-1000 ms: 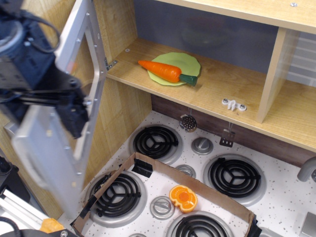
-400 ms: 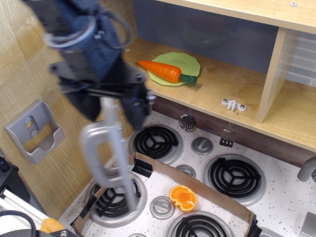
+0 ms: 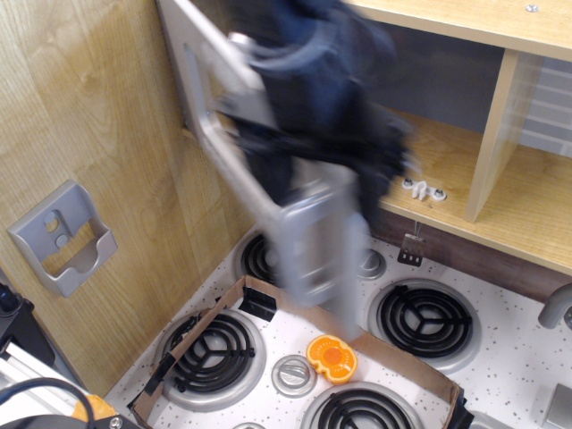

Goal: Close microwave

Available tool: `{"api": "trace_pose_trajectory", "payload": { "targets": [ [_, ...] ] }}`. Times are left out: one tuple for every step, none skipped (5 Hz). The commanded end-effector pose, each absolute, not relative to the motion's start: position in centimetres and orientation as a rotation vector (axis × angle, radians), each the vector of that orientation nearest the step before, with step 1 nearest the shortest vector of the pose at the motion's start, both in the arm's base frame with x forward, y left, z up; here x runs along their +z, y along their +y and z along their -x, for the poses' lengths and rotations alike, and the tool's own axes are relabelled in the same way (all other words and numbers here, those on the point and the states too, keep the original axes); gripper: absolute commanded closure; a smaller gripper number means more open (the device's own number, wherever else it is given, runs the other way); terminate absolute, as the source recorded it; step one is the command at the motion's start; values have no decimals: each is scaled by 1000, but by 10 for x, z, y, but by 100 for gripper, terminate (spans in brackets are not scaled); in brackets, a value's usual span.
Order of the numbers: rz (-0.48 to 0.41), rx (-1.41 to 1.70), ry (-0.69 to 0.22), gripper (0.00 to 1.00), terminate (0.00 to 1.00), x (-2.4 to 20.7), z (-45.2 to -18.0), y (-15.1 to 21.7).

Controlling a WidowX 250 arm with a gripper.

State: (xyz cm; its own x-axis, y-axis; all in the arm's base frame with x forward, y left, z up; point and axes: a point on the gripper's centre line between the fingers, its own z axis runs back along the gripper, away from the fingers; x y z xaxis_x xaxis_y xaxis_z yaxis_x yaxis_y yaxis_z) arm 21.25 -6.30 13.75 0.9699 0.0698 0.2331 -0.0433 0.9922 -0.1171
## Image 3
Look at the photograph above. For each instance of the silver microwave door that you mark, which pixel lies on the silver microwave door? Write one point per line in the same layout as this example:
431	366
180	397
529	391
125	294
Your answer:
307	209

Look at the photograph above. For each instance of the back left black burner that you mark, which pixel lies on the back left black burner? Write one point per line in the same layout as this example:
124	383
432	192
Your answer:
254	260

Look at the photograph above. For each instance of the black burner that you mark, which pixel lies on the black burner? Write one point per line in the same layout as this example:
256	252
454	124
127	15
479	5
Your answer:
222	357
362	408
254	260
423	321

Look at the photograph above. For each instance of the grey back stove knob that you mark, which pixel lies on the grey back stove knob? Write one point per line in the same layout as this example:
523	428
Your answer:
372	265

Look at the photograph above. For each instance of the grey stove knob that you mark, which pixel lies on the grey stove knob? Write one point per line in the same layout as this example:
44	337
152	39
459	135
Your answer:
372	265
293	377

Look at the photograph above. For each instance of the small hanging metal spatula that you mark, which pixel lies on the small hanging metal spatula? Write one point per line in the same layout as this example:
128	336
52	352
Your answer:
412	247

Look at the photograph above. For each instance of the white door latch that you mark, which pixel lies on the white door latch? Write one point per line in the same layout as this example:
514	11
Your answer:
421	190

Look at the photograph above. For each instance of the orange toy fruit slice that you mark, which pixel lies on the orange toy fruit slice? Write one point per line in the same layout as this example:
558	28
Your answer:
333	358

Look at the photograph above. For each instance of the grey front stove knob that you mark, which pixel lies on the grey front stove knob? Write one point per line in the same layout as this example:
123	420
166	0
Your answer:
293	377

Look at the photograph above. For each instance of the front left black burner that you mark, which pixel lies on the front left black burner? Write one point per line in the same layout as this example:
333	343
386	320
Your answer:
222	357

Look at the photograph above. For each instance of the back right black burner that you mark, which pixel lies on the back right black burner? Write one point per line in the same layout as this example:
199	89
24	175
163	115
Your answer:
423	321

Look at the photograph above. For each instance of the wooden shelf unit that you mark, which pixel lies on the wooden shelf unit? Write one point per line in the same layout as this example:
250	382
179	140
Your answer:
511	198

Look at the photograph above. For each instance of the front right black burner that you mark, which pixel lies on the front right black burner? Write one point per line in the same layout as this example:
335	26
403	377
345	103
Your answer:
362	408

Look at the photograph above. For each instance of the orange object at corner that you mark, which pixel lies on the orange object at corner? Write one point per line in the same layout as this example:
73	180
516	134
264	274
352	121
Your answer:
100	409

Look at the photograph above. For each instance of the grey faucet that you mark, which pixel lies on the grey faucet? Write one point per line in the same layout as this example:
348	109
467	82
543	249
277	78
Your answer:
557	308

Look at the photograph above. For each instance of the brown cardboard frame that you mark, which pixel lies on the brown cardboard frame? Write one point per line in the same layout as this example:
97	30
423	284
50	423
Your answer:
286	330

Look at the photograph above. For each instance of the grey wall holder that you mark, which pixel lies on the grey wall holder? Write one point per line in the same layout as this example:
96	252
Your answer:
51	225

